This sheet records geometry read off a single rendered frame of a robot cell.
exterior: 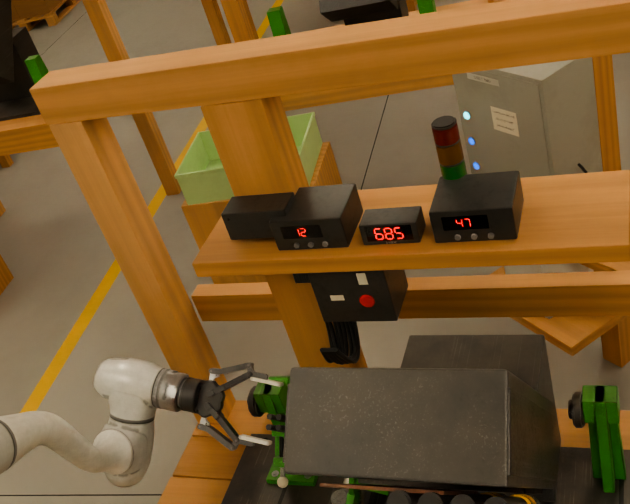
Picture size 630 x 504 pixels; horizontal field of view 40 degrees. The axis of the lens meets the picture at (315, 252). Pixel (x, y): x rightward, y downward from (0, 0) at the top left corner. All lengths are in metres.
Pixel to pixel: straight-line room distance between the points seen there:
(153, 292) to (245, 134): 0.58
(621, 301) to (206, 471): 1.14
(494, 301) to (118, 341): 2.83
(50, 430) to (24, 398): 2.80
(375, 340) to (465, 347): 2.01
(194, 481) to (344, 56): 1.23
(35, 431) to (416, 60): 0.97
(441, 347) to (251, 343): 2.29
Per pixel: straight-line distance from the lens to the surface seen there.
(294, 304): 2.03
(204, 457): 2.40
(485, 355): 1.87
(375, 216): 1.73
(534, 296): 1.99
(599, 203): 1.73
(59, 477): 3.98
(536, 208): 1.74
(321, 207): 1.76
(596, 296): 1.97
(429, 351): 1.91
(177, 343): 2.28
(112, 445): 1.96
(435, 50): 1.58
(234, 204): 1.85
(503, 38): 1.56
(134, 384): 1.95
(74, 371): 4.49
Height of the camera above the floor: 2.52
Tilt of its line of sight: 33 degrees down
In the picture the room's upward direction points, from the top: 19 degrees counter-clockwise
